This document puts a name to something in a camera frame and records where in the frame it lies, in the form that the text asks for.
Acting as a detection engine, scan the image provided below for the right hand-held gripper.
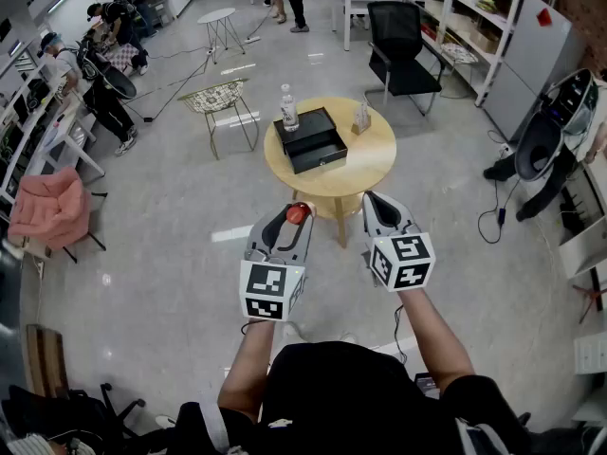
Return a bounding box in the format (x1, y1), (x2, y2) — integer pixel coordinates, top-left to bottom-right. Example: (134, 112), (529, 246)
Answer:
(361, 190), (436, 294)

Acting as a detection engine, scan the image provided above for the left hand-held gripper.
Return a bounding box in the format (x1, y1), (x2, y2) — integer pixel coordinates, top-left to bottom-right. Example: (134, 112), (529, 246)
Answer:
(239, 203), (316, 322)

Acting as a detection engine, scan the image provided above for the red-capped bottle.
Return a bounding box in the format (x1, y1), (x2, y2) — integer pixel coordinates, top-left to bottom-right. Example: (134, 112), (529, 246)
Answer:
(285, 200), (318, 225)

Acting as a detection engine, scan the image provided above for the black drawer box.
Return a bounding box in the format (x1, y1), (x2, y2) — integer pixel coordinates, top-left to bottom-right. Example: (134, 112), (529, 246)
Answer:
(272, 106), (349, 175)

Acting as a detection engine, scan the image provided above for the person's right forearm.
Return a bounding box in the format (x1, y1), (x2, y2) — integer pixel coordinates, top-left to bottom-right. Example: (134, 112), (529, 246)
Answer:
(395, 287), (476, 391)

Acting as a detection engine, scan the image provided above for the person's left forearm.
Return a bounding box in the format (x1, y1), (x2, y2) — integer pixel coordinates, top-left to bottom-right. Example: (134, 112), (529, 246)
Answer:
(216, 318), (276, 424)

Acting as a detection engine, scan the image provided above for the round wooden table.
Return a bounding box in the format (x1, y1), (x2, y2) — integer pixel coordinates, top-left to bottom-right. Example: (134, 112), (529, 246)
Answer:
(263, 96), (397, 248)

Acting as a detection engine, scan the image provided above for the wooden card stand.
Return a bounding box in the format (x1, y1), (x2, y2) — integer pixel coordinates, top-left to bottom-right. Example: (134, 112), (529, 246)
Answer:
(350, 100), (372, 136)

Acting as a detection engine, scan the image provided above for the clear plastic water bottle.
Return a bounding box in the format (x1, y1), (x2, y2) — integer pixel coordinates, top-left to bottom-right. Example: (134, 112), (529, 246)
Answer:
(279, 82), (301, 133)

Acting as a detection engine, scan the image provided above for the person's black shirt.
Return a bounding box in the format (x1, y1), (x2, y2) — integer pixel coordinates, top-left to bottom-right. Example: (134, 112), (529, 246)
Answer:
(175, 341), (532, 455)

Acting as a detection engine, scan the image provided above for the black device with screen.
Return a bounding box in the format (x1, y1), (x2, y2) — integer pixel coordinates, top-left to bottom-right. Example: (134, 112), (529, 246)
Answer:
(414, 372), (441, 400)

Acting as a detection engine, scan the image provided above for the grey shell backpack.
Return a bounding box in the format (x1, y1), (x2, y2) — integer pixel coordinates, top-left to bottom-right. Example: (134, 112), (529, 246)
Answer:
(514, 67), (598, 182)
(78, 35), (138, 101)

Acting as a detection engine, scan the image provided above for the patterned cushion stool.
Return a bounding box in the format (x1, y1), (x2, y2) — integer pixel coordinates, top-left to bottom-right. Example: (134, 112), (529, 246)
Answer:
(440, 40), (480, 99)

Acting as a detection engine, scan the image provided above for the black mesh office chair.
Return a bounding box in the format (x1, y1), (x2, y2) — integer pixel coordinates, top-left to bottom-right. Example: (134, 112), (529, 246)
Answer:
(363, 0), (447, 117)

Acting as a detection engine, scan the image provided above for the white cubby shelf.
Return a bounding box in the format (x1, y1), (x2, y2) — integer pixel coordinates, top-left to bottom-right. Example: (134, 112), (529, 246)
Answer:
(557, 158), (607, 280)

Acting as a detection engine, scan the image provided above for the grey metal cabinet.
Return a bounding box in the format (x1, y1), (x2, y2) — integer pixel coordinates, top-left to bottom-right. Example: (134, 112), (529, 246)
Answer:
(482, 0), (587, 142)

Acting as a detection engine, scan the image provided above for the white shelving unit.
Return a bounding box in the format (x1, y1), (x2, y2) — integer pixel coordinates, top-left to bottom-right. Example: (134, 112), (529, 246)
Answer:
(378, 0), (527, 107)

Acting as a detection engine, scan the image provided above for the red tripod stand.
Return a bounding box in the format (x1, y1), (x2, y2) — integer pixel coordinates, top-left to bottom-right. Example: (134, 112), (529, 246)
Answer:
(571, 282), (607, 324)

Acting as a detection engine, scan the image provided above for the white round side table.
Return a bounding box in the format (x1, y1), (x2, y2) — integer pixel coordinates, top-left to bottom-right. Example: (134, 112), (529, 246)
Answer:
(196, 7), (247, 64)

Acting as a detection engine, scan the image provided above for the checkered cloth table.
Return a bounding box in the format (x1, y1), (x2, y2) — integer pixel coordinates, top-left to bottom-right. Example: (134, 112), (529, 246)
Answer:
(106, 45), (141, 73)

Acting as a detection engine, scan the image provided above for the pink padded chair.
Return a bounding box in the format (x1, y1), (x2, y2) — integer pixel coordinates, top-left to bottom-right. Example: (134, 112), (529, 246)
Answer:
(7, 166), (108, 264)

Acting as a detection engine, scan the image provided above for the black swivel chair base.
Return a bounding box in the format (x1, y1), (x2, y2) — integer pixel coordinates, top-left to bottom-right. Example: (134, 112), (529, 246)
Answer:
(0, 381), (146, 455)

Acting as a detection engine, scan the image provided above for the long white desk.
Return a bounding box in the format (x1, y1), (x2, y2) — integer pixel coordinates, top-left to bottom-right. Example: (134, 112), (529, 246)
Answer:
(0, 64), (106, 203)

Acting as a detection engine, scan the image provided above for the wooden board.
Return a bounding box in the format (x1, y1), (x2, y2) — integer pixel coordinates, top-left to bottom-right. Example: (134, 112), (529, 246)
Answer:
(26, 323), (70, 400)

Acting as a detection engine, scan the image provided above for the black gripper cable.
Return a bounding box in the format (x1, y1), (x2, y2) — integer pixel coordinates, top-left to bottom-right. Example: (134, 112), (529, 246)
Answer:
(392, 303), (410, 365)

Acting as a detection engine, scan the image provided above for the black floor cable with adapter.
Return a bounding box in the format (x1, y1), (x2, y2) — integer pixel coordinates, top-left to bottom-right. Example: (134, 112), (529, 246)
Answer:
(477, 177), (523, 246)

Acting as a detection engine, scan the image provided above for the gold wire chair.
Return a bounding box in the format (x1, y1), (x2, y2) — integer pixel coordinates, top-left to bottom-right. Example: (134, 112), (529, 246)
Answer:
(177, 78), (261, 160)

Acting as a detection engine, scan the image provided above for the white shoulder strap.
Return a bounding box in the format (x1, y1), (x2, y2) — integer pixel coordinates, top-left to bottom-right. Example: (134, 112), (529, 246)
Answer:
(198, 391), (231, 452)
(457, 419), (505, 455)

